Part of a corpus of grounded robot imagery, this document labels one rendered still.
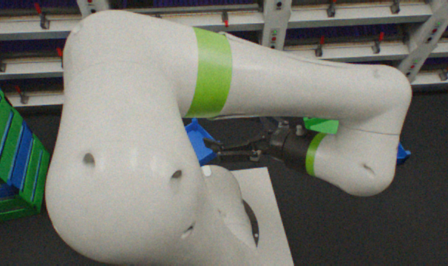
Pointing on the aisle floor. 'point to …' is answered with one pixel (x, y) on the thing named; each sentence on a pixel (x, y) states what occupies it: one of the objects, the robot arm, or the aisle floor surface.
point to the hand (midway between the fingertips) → (225, 128)
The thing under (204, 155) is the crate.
